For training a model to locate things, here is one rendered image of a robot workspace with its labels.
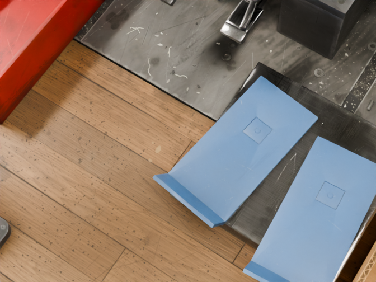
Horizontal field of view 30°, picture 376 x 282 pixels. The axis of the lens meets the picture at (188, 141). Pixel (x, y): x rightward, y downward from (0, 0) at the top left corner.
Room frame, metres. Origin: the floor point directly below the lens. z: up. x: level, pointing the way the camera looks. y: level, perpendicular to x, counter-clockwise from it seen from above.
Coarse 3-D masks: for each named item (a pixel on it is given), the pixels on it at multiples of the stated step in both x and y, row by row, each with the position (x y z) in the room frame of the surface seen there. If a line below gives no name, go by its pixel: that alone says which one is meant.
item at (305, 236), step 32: (320, 160) 0.23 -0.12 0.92; (352, 160) 0.23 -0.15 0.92; (288, 192) 0.21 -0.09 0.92; (352, 192) 0.20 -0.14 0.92; (288, 224) 0.18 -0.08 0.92; (320, 224) 0.17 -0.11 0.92; (352, 224) 0.17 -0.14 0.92; (256, 256) 0.15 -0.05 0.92; (288, 256) 0.15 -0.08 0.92; (320, 256) 0.14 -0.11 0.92
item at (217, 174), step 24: (264, 96) 0.30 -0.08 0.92; (288, 96) 0.30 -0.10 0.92; (240, 120) 0.28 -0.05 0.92; (264, 120) 0.28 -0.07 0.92; (288, 120) 0.28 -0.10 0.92; (312, 120) 0.27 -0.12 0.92; (216, 144) 0.26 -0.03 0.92; (240, 144) 0.26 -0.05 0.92; (264, 144) 0.25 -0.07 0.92; (288, 144) 0.25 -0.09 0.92; (192, 168) 0.24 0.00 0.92; (216, 168) 0.23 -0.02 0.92; (240, 168) 0.23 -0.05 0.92; (264, 168) 0.23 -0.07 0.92; (192, 192) 0.21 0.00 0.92; (216, 192) 0.21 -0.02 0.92; (240, 192) 0.21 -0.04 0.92; (216, 216) 0.19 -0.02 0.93
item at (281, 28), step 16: (288, 0) 0.39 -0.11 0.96; (304, 0) 0.38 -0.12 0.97; (368, 0) 0.41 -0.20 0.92; (288, 16) 0.38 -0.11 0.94; (304, 16) 0.37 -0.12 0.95; (320, 16) 0.36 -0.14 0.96; (336, 16) 0.35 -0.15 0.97; (352, 16) 0.37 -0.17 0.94; (288, 32) 0.38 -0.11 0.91; (304, 32) 0.37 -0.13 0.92; (320, 32) 0.36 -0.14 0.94; (336, 32) 0.35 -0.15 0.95; (320, 48) 0.36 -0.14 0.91; (336, 48) 0.35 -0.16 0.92
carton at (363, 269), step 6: (372, 252) 0.14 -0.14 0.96; (366, 258) 0.14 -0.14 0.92; (372, 258) 0.13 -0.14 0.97; (366, 264) 0.12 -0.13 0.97; (372, 264) 0.12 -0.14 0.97; (360, 270) 0.13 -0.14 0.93; (366, 270) 0.12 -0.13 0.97; (372, 270) 0.13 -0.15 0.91; (360, 276) 0.11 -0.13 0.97; (366, 276) 0.11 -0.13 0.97; (372, 276) 0.13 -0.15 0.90
